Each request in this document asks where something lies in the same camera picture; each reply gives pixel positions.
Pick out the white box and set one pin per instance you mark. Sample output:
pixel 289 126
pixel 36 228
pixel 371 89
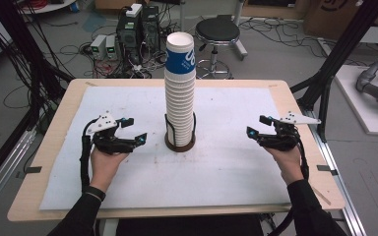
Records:
pixel 134 10

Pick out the person's black clothing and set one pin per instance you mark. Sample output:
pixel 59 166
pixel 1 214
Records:
pixel 190 226

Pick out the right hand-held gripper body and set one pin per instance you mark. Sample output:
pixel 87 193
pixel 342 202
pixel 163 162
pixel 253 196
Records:
pixel 283 139

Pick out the black frame post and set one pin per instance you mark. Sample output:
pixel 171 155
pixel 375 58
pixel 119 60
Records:
pixel 338 55

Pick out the black wristband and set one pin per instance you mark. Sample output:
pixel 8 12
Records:
pixel 95 192

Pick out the cardboard box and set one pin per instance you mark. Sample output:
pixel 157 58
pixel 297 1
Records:
pixel 341 14

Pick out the person's left hand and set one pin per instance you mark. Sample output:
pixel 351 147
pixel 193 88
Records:
pixel 103 167

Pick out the white table mat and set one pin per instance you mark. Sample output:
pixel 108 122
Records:
pixel 216 170

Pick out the aluminium rail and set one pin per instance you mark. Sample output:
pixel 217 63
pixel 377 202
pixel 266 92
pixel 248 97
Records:
pixel 3 177
pixel 344 196

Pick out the black tape piece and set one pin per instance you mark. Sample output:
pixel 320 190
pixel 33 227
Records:
pixel 326 169
pixel 32 169

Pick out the blue white paper cup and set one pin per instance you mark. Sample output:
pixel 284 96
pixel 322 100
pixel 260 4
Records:
pixel 180 59

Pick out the black round stool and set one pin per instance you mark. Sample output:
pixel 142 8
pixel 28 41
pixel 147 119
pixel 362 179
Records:
pixel 217 31

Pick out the white round table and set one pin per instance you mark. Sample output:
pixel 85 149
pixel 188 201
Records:
pixel 50 6

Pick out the white platform board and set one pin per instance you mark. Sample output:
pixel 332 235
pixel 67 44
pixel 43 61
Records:
pixel 357 101

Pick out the stack of white ribbed cups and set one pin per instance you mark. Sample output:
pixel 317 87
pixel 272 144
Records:
pixel 179 105

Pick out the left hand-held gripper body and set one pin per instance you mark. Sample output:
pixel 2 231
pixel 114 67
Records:
pixel 103 124

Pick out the person's right hand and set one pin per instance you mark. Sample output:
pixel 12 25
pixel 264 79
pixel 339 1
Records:
pixel 288 164

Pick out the grey power supply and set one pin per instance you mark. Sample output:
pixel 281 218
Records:
pixel 111 47
pixel 97 46

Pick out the black computer tower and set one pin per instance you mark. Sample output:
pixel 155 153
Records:
pixel 129 36
pixel 151 28

